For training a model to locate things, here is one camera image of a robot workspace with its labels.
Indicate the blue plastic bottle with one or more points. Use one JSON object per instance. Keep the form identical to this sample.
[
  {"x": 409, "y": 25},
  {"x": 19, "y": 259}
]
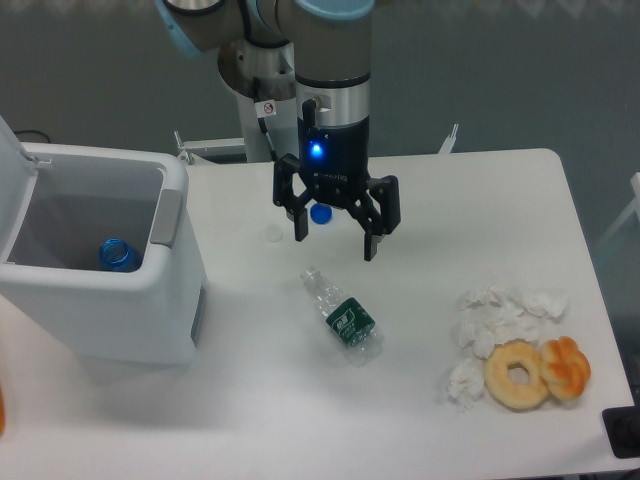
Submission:
[{"x": 117, "y": 255}]

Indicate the small crumpled white tissue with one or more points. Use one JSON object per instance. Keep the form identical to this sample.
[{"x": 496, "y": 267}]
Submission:
[{"x": 466, "y": 384}]

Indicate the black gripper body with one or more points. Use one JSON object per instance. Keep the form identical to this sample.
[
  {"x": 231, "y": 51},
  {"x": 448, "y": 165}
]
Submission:
[{"x": 333, "y": 159}]

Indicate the clear green-label plastic bottle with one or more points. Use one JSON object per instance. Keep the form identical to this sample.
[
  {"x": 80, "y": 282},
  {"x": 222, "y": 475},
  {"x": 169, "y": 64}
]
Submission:
[{"x": 351, "y": 325}]

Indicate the white bottle cap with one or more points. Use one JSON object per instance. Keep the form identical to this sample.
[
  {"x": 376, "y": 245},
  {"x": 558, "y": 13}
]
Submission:
[{"x": 273, "y": 234}]

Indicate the white frame at right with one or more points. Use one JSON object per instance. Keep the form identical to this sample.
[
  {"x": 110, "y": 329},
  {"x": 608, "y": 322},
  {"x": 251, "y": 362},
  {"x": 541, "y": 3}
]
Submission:
[{"x": 621, "y": 230}]

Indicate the black device at edge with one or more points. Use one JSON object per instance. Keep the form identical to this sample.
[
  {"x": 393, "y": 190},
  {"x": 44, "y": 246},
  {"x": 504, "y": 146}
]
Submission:
[{"x": 622, "y": 428}]

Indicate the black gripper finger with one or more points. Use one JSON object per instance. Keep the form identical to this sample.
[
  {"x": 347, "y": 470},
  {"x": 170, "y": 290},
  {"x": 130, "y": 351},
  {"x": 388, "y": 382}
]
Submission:
[
  {"x": 375, "y": 204},
  {"x": 285, "y": 169}
]

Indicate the orange object at edge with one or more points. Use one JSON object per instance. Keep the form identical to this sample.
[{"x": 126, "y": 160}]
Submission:
[{"x": 2, "y": 413}]

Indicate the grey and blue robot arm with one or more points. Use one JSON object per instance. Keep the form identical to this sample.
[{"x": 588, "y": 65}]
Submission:
[{"x": 300, "y": 71}]

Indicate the blue bottle cap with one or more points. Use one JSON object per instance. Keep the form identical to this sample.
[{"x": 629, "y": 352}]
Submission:
[{"x": 321, "y": 214}]

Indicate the large crumpled white tissue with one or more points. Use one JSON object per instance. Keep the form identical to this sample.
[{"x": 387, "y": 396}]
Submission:
[{"x": 493, "y": 315}]

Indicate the white trash bin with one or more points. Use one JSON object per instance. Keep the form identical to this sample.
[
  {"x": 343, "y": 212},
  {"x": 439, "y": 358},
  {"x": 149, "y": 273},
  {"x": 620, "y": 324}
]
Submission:
[{"x": 58, "y": 205}]

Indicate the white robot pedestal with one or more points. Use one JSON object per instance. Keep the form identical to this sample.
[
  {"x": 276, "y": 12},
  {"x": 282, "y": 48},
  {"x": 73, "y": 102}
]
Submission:
[{"x": 263, "y": 83}]

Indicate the orange twisted bread roll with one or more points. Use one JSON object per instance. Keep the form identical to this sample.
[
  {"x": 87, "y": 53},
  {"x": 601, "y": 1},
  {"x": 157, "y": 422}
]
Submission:
[{"x": 564, "y": 368}]

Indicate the ring doughnut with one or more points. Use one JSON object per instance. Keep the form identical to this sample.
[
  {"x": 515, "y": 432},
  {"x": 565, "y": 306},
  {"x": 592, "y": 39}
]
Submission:
[{"x": 512, "y": 376}]

